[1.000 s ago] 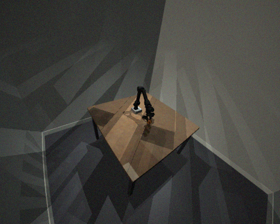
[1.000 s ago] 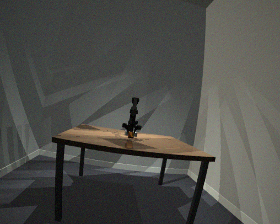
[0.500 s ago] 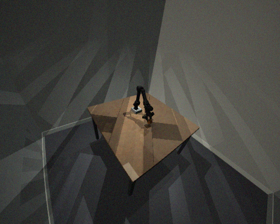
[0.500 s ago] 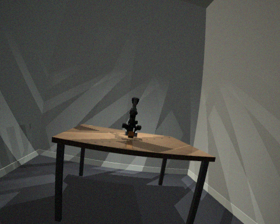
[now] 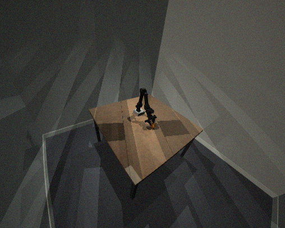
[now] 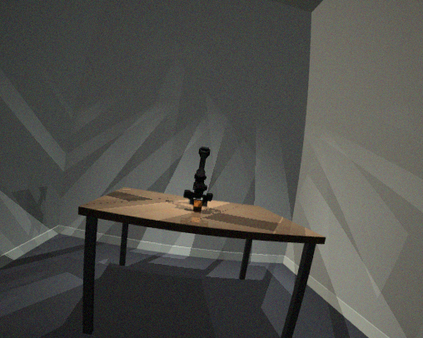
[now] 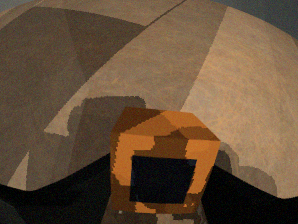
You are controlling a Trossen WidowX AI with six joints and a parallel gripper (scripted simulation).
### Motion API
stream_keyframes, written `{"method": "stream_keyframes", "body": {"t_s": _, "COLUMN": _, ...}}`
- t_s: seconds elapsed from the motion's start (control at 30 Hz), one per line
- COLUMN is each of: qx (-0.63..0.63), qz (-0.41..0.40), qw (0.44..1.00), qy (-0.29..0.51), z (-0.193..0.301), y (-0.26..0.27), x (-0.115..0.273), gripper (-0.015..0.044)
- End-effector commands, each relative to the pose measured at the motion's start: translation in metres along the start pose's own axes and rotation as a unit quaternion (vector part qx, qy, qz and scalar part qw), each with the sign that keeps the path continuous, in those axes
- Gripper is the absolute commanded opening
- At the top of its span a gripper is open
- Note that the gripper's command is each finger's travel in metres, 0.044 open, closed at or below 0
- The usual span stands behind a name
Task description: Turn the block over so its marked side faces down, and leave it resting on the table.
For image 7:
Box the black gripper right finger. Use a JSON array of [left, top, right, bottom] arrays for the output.
[[201, 165, 298, 224]]

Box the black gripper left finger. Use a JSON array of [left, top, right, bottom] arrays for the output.
[[0, 152, 112, 224]]

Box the orange block with dark square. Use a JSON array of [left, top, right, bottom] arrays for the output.
[[110, 107, 221, 214]]

